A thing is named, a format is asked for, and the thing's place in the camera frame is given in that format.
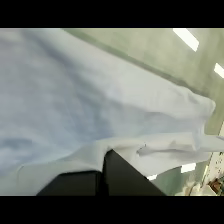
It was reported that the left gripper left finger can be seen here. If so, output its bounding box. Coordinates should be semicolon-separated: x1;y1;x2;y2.
35;170;105;197

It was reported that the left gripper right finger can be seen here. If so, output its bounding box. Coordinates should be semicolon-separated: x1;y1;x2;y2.
102;149;167;197

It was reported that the light blue shirt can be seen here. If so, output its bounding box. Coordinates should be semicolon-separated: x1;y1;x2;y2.
0;27;224;197

